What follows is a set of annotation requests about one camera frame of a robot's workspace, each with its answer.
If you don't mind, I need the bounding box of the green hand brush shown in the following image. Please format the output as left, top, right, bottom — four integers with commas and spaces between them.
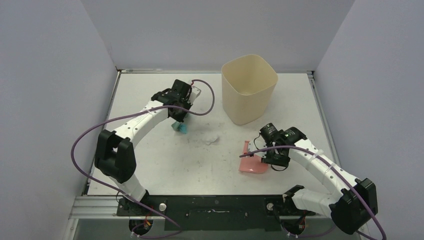
171, 115, 189, 134

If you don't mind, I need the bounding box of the pink plastic dustpan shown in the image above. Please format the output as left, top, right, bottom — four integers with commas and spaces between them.
238, 140, 269, 174

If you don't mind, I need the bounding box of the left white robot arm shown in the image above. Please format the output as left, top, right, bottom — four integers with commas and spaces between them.
94, 79, 201, 216

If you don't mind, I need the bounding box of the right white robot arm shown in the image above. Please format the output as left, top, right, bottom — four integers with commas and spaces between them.
254, 123, 378, 235

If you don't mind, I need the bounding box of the white torn paper scrap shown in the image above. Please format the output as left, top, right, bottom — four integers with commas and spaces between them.
202, 134, 220, 146

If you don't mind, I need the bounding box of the beige plastic waste bin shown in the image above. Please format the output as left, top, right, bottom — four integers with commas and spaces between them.
221, 54, 279, 126

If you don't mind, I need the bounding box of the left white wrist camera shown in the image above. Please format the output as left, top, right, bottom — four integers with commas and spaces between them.
188, 81, 202, 104

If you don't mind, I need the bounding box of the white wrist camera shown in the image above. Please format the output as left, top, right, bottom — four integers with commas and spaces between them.
188, 81, 202, 104
253, 140, 279, 157

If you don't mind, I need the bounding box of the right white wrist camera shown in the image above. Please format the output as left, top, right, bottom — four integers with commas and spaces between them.
253, 140, 279, 157

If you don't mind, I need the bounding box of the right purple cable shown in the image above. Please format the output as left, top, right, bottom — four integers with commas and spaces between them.
239, 145, 387, 240

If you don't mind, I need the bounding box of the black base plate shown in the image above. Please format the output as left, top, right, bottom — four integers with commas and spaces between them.
116, 194, 314, 232

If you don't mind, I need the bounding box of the aluminium rail frame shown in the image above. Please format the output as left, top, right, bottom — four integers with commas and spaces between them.
306, 70, 369, 220

